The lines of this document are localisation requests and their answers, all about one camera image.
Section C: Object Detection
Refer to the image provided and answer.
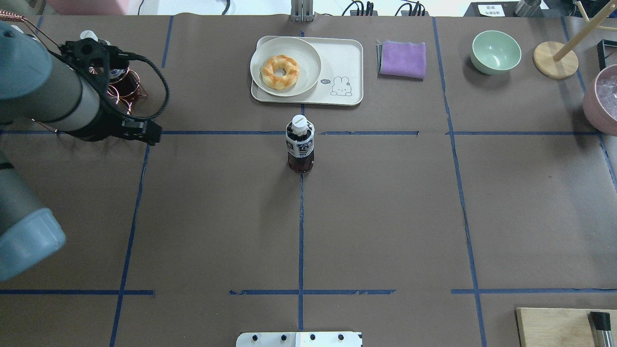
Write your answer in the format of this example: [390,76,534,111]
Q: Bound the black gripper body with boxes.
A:
[72,102,162,146]

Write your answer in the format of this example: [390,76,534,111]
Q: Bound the tea bottle white cap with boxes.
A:
[285,115,315,174]

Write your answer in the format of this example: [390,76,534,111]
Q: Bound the cream serving tray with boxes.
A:
[251,36,363,106]

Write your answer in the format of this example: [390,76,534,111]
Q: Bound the pink storage box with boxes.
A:
[46,0,130,15]

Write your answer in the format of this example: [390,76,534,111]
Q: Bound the glazed twisted donut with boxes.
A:
[260,54,300,91]

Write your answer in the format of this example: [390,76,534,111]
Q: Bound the cream round plate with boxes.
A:
[250,37,322,97]

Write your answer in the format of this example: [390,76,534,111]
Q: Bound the upper black power strip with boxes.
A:
[341,0,378,17]

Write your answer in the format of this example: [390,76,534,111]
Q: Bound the black power strip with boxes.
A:
[395,0,428,17]
[341,0,378,17]

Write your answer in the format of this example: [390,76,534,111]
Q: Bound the purple folded cloth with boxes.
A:
[376,40,426,80]

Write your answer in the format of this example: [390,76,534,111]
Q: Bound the lower black power strip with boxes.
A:
[395,0,428,17]

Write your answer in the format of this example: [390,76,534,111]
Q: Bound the mint green bowl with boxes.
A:
[470,30,522,75]

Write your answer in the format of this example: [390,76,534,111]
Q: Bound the wooden cup stand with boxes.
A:
[533,0,616,80]

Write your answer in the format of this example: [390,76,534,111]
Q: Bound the bamboo cutting board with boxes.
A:
[515,307,617,347]

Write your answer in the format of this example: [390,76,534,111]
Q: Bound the pink bowl of ice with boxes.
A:
[583,65,617,137]

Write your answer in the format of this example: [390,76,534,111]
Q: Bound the black glass drying rack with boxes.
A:
[596,39,617,70]

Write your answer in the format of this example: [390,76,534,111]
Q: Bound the steel muddler black tip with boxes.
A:
[589,311,616,347]

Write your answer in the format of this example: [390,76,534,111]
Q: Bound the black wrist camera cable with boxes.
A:
[60,39,170,121]

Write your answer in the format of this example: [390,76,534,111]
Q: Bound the copper wire bottle rack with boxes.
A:
[1,10,168,120]

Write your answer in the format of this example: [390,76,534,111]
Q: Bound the aluminium frame post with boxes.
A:
[290,0,315,22]

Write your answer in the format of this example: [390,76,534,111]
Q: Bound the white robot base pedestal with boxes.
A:
[236,331,363,347]

